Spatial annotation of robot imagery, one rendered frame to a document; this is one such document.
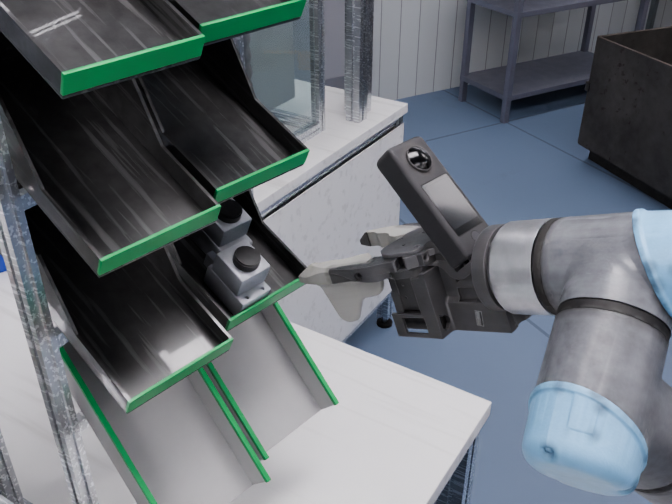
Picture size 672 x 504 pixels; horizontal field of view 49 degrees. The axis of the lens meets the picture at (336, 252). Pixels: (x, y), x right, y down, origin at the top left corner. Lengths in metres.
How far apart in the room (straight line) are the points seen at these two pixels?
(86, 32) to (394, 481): 0.74
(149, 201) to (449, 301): 0.30
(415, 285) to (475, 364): 2.02
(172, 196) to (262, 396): 0.35
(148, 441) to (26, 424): 0.41
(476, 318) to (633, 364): 0.17
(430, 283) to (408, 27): 4.17
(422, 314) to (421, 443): 0.54
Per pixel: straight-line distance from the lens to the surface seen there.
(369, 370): 1.28
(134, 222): 0.71
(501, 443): 2.40
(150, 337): 0.81
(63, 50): 0.64
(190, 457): 0.92
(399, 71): 4.81
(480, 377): 2.61
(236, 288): 0.82
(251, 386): 0.98
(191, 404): 0.93
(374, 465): 1.13
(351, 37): 2.15
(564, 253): 0.55
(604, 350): 0.50
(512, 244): 0.58
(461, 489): 1.34
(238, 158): 0.81
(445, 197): 0.63
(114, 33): 0.67
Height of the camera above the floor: 1.70
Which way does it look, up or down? 32 degrees down
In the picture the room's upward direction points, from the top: straight up
